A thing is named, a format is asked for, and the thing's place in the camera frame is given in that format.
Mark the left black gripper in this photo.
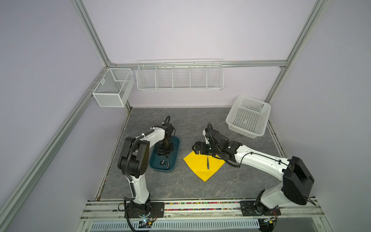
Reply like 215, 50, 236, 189
157, 140, 174, 157

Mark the teal plastic tray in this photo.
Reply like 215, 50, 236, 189
149, 136, 180, 173

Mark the silver knife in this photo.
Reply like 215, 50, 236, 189
166, 156, 170, 169

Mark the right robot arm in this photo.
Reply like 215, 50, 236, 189
192, 123, 315, 215

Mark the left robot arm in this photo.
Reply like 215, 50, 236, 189
117, 116, 180, 206

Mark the white perforated plastic basket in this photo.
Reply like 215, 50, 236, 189
226, 95, 271, 139

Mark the white vent grille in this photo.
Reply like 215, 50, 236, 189
88, 219, 260, 232

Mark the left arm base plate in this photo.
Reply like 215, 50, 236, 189
125, 202, 165, 218

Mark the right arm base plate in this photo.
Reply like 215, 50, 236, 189
240, 200, 281, 217

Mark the white wire wall rack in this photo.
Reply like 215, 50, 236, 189
136, 59, 224, 91

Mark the white mesh wall box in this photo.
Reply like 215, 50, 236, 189
93, 68, 135, 108

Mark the aluminium front rail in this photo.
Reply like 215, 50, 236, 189
80, 198, 325, 221

